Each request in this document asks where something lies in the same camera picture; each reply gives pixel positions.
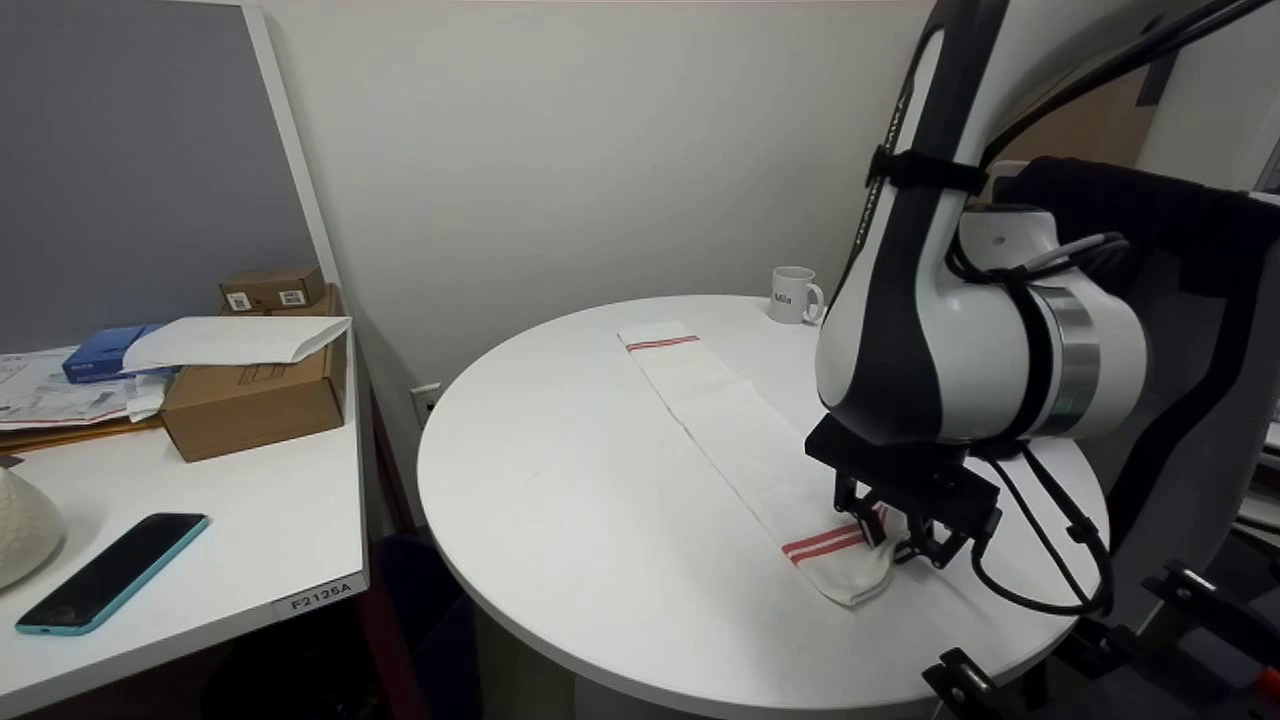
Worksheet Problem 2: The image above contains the round white table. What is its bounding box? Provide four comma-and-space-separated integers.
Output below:
417, 298, 1097, 720

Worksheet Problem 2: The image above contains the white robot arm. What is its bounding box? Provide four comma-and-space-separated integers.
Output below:
807, 0, 1269, 563

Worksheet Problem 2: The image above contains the white office desk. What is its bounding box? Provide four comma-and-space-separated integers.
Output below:
0, 360, 367, 720

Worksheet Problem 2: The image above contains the white ceramic mug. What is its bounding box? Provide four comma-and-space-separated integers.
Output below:
767, 263, 823, 324

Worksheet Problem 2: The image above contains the grey partition panel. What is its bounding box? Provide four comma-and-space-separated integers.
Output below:
0, 0, 314, 353

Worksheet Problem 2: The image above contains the stack of papers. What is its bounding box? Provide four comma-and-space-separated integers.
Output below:
0, 350, 168, 431

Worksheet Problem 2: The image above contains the blue smartphone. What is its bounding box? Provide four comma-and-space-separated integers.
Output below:
16, 514, 208, 637

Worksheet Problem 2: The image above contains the beige round object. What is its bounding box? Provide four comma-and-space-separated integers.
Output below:
0, 470, 65, 593

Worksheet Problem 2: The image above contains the grey office chair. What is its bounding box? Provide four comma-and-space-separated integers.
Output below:
1084, 244, 1280, 630

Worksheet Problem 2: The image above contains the blue booklet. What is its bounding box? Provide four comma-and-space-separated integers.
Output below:
65, 324, 149, 386

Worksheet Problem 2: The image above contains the white towel with red stripes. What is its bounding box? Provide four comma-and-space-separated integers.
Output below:
614, 324, 902, 607

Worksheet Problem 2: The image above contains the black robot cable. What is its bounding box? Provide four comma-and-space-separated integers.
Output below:
963, 446, 1114, 619

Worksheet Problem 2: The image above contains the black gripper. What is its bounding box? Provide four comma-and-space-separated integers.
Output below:
803, 416, 996, 569

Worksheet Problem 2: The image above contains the black jacket on chair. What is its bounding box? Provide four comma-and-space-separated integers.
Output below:
996, 155, 1280, 298

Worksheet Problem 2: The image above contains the small cardboard box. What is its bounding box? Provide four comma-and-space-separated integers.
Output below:
219, 269, 338, 316

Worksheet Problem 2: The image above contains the brown cardboard box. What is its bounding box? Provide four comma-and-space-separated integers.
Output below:
158, 345, 349, 462

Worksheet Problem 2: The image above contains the white envelope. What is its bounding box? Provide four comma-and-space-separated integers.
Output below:
122, 316, 349, 372

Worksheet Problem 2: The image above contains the flat cardboard sheet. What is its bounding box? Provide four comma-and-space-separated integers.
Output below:
1003, 74, 1155, 164

